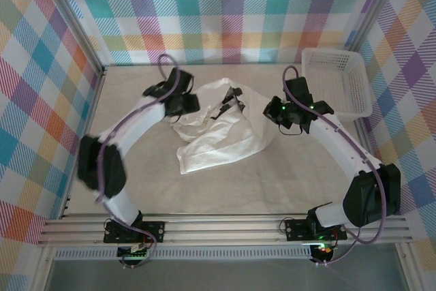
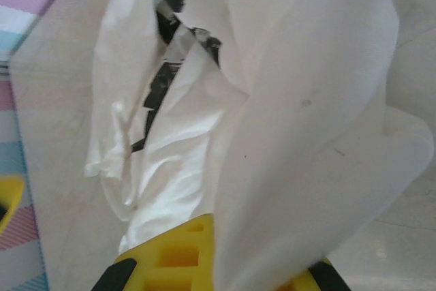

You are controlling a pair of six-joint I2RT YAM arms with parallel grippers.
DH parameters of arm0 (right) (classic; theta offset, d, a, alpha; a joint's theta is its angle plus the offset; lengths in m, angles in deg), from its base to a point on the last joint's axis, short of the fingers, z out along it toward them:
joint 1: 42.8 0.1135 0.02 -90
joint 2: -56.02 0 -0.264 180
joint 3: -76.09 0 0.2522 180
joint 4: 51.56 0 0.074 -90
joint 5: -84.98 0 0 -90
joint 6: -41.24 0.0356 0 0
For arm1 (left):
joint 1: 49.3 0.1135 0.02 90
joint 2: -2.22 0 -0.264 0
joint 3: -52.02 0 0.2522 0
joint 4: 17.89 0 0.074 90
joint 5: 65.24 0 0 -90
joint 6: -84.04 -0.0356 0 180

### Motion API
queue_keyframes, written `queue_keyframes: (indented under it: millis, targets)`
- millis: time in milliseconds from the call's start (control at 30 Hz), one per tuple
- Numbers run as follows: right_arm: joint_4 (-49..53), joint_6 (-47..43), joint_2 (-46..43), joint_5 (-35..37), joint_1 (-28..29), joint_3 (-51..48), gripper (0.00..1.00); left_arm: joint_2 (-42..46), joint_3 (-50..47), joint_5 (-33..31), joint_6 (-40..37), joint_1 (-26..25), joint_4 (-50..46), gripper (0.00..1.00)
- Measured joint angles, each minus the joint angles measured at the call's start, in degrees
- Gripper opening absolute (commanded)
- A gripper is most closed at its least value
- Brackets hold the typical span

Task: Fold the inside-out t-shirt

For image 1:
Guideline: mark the white perforated plastic basket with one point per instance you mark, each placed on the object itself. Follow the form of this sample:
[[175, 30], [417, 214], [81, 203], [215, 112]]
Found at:
[[335, 90]]

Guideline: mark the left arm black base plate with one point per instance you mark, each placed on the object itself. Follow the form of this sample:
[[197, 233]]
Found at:
[[155, 231]]

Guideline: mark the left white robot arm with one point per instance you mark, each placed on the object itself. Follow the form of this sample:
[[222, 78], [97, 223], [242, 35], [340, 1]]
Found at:
[[136, 124]]

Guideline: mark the white t-shirt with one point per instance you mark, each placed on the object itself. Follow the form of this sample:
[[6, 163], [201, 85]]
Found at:
[[225, 141]]

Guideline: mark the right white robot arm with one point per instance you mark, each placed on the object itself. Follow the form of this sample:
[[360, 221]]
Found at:
[[340, 149]]

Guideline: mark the aluminium frame leg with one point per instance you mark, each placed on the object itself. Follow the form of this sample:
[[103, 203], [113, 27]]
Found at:
[[408, 267], [42, 270]]

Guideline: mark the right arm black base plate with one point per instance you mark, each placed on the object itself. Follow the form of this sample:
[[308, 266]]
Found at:
[[298, 230]]

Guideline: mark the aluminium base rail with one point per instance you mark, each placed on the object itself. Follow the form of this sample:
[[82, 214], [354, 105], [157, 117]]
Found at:
[[221, 229]]

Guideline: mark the aluminium corner post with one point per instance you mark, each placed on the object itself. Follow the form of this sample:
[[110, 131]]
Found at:
[[68, 18], [374, 8]]

